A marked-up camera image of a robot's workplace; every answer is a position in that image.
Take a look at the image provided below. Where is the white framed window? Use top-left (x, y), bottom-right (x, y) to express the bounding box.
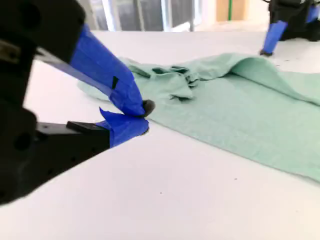
top-left (87, 0), bottom-right (203, 33)

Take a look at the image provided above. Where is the wooden panel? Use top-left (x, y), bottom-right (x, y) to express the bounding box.
top-left (216, 0), bottom-right (247, 22)

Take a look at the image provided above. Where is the green t-shirt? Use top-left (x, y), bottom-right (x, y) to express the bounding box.
top-left (76, 52), bottom-right (320, 187)

